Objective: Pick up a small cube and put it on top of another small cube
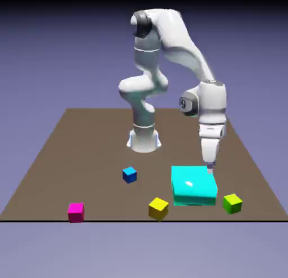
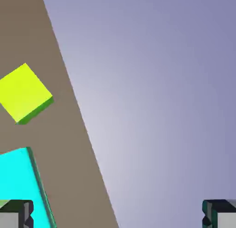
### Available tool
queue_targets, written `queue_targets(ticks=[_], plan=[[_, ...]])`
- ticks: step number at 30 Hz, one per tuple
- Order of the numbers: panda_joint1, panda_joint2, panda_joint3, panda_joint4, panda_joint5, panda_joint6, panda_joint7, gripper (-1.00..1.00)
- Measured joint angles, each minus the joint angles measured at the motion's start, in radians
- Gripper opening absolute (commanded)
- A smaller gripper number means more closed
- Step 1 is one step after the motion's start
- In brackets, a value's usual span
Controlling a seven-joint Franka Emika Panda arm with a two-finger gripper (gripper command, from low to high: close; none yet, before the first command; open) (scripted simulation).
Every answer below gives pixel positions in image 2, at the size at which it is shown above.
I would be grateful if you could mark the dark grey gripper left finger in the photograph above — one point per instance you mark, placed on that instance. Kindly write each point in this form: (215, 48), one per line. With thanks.
(16, 213)

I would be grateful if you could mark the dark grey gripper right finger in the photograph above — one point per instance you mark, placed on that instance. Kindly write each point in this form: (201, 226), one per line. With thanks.
(221, 213)

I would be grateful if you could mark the small yellow cube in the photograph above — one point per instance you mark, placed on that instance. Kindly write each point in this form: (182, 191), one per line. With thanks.
(23, 92)

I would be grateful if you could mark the large cyan box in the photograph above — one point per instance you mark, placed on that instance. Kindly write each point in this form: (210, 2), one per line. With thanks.
(17, 178)

